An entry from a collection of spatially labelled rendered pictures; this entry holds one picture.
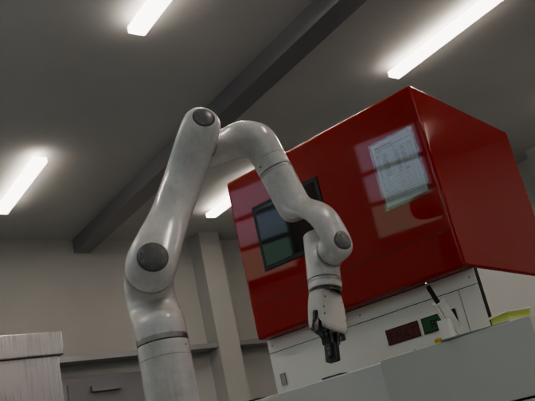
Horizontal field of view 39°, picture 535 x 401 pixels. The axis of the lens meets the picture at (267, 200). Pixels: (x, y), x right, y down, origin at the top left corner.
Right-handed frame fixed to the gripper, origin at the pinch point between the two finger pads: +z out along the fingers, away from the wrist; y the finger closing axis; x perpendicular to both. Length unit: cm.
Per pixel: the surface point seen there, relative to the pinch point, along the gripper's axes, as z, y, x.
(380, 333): -22, -55, -21
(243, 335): -268, -539, -530
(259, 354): -246, -562, -526
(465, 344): 7.9, 2.8, 35.4
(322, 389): 8.6, 2.7, -1.9
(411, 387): 13.2, 1.6, 20.9
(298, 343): -28, -53, -52
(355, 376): 7.9, 2.8, 7.7
